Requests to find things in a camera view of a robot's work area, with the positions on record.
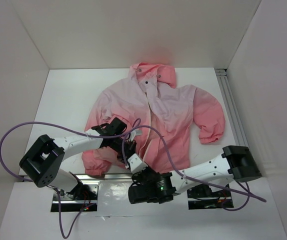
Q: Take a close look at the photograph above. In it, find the pink zip-up jacket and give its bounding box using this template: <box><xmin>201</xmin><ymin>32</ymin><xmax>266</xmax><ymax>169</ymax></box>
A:
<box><xmin>85</xmin><ymin>62</ymin><xmax>226</xmax><ymax>173</ymax></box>

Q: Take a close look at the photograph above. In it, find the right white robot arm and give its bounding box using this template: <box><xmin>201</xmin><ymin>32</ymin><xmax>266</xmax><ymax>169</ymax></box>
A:
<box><xmin>127</xmin><ymin>145</ymin><xmax>262</xmax><ymax>204</ymax></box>

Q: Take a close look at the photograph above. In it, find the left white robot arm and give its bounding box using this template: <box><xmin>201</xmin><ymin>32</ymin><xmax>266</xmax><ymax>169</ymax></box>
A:
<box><xmin>19</xmin><ymin>117</ymin><xmax>137</xmax><ymax>200</ymax></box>

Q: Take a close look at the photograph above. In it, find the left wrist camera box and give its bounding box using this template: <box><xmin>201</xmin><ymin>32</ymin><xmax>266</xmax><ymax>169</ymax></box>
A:
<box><xmin>129</xmin><ymin>128</ymin><xmax>143</xmax><ymax>139</ymax></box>

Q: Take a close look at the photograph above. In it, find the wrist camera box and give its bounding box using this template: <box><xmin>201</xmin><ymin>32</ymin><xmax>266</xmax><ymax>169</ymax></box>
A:
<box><xmin>129</xmin><ymin>128</ymin><xmax>143</xmax><ymax>139</ymax></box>
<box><xmin>126</xmin><ymin>153</ymin><xmax>148</xmax><ymax>174</ymax></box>

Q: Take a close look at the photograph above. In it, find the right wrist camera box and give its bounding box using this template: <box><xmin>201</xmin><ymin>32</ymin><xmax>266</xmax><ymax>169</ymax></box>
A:
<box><xmin>126</xmin><ymin>153</ymin><xmax>148</xmax><ymax>174</ymax></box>

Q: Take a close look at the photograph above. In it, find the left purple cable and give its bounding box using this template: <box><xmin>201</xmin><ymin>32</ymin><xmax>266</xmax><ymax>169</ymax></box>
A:
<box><xmin>0</xmin><ymin>118</ymin><xmax>142</xmax><ymax>239</ymax></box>

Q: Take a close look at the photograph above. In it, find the purple cable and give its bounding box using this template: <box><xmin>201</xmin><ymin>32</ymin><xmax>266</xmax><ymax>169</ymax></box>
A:
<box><xmin>122</xmin><ymin>124</ymin><xmax>267</xmax><ymax>211</ymax></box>
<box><xmin>0</xmin><ymin>118</ymin><xmax>142</xmax><ymax>239</ymax></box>

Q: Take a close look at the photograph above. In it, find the front aluminium rail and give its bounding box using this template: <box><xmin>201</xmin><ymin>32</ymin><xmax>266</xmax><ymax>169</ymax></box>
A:
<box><xmin>20</xmin><ymin>172</ymin><xmax>144</xmax><ymax>182</ymax></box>

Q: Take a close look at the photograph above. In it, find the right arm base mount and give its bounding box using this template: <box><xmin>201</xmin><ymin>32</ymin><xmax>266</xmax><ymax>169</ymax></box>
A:
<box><xmin>186</xmin><ymin>184</ymin><xmax>234</xmax><ymax>210</ymax></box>

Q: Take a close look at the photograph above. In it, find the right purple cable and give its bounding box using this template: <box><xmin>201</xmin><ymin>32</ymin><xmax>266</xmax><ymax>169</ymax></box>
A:
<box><xmin>122</xmin><ymin>124</ymin><xmax>267</xmax><ymax>211</ymax></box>

